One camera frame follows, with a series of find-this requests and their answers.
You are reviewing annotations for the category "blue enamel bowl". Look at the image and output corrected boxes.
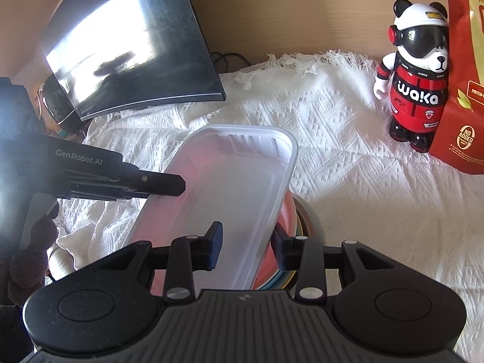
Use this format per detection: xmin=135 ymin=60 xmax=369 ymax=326
xmin=278 ymin=212 xmax=305 ymax=286

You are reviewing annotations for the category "red snack bag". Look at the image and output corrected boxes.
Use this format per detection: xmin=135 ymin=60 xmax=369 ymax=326
xmin=429 ymin=0 xmax=484 ymax=176

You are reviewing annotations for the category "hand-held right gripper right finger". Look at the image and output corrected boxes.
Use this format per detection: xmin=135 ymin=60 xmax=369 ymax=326
xmin=271 ymin=225 xmax=394 ymax=303

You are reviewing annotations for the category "stainless steel bowl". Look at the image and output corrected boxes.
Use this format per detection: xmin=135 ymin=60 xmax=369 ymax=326
xmin=289 ymin=193 xmax=326 ymax=246

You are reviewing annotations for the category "black curved monitor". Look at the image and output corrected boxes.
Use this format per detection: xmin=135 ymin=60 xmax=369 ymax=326
xmin=40 ymin=0 xmax=227 ymax=122

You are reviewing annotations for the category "person's left hand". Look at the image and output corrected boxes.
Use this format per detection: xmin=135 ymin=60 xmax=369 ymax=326
xmin=8 ymin=215 xmax=59 ymax=303

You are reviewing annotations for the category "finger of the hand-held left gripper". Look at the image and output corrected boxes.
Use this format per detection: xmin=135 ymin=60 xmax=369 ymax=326
xmin=60 ymin=169 xmax=187 ymax=202

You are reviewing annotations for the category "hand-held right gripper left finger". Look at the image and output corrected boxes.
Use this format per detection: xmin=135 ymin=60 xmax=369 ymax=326
xmin=98 ymin=221 xmax=224 ymax=303

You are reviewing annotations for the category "white knitted cloth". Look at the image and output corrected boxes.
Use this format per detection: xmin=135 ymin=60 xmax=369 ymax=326
xmin=57 ymin=49 xmax=484 ymax=348

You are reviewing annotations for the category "white plastic tray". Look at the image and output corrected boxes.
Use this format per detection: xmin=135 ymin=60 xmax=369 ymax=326
xmin=126 ymin=123 xmax=299 ymax=291

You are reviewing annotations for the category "panda figurine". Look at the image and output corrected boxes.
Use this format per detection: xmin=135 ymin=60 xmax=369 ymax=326
xmin=374 ymin=0 xmax=450 ymax=152

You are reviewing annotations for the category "black cable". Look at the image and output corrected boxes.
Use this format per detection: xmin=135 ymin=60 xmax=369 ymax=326
xmin=212 ymin=51 xmax=251 ymax=73

